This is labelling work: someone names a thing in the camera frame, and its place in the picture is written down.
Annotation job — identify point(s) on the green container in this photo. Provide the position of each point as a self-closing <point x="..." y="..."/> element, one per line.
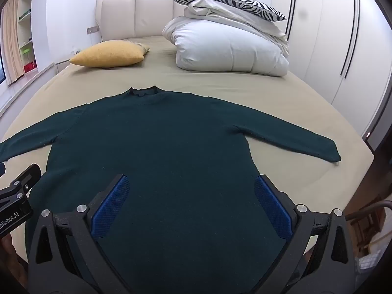
<point x="26" y="50"/>

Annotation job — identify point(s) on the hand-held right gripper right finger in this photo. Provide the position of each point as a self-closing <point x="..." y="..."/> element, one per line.
<point x="272" y="208"/>

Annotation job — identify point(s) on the red box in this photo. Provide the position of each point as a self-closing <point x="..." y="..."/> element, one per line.
<point x="30" y="67"/>

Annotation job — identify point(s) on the white folded duvet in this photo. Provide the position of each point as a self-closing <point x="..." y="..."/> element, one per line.
<point x="229" y="49"/>

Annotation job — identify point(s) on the wooden chair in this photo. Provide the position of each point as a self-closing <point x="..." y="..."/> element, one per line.
<point x="370" y="211"/>

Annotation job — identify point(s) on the white window ledge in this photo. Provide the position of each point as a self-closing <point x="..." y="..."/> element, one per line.
<point x="27" y="88"/>

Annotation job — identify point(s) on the bed with beige sheet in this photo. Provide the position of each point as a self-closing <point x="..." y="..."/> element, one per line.
<point x="214" y="82"/>

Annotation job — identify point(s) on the white bookshelf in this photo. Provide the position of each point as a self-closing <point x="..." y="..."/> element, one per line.
<point x="26" y="21"/>

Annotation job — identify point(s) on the dark green sweater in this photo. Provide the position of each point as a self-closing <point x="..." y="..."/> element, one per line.
<point x="168" y="147"/>

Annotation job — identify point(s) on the cream padded headboard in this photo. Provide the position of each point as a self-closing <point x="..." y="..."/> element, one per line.
<point x="122" y="15"/>

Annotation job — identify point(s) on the window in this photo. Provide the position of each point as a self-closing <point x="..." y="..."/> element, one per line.
<point x="1" y="73"/>

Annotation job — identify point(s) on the cream folded blanket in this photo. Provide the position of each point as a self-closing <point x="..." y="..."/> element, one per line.
<point x="220" y="12"/>

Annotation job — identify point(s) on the beige curtain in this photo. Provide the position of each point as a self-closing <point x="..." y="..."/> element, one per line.
<point x="12" y="43"/>

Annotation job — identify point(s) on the white wardrobe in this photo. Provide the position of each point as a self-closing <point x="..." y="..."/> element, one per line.
<point x="324" y="36"/>

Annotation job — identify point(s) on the grey wall switch plate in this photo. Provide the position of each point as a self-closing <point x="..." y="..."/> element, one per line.
<point x="92" y="30"/>

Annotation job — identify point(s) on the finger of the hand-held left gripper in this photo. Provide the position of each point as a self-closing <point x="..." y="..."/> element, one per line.
<point x="26" y="177"/>
<point x="1" y="169"/>

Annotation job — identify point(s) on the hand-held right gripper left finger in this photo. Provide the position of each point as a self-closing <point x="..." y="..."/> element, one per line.
<point x="110" y="208"/>

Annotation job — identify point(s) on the yellow pillow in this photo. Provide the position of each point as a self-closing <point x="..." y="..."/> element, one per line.
<point x="107" y="55"/>

